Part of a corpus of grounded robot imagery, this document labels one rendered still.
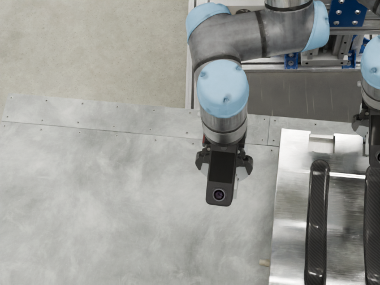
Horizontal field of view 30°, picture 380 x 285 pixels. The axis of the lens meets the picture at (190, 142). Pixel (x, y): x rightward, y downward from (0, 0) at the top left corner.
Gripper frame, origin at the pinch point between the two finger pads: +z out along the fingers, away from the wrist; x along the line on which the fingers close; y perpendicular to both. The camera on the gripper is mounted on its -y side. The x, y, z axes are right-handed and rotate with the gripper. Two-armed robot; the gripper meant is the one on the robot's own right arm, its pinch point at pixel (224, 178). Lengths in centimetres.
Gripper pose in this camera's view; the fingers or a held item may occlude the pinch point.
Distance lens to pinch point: 135.4
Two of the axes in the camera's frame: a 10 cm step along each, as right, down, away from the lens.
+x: -9.9, -0.9, 1.1
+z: 0.6, 4.0, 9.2
